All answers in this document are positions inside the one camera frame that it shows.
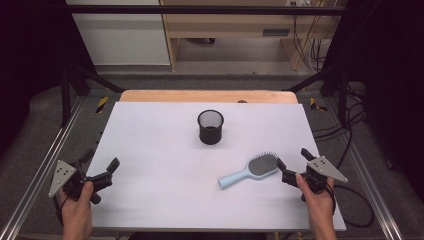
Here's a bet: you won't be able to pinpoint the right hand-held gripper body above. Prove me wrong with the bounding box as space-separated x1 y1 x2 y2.
281 155 349 195

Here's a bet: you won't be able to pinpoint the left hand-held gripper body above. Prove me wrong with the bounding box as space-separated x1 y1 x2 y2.
48 159 114 205

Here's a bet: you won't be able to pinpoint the light blue hairbrush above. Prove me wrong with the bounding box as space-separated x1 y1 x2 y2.
217 151 280 190

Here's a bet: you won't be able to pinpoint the black mesh pen holder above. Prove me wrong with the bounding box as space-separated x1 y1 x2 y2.
197 109 225 146

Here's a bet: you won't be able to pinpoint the person's left hand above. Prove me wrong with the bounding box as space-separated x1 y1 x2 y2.
59 180 95 225

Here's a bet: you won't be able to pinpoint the person's right hand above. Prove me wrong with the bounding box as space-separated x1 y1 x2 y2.
294 173 337 220

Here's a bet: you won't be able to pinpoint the yellow black tape strip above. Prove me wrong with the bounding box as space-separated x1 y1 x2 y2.
95 96 110 115
309 97 330 113

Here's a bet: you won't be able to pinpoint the black stand legs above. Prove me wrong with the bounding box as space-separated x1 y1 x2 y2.
59 63 125 128
283 64 352 125

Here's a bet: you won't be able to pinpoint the wooden table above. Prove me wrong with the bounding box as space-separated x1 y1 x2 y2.
119 89 299 105

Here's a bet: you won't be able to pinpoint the white cabinet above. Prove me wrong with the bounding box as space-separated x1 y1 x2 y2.
65 0 171 67

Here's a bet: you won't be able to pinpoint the wooden desk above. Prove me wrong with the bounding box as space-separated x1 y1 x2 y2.
159 0 348 72

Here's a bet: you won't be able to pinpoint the aluminium rail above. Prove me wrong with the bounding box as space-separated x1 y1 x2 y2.
0 96 86 240
344 143 405 240

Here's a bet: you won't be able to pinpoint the black floor cables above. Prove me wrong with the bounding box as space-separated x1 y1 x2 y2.
312 83 368 169

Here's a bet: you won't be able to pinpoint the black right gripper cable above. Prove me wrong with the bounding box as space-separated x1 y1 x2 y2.
328 184 375 229

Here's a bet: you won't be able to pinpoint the hanging cable bundle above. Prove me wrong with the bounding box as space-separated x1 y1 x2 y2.
292 14 332 73

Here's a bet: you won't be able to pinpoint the black horizontal frame bar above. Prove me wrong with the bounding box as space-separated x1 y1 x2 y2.
66 4 348 16

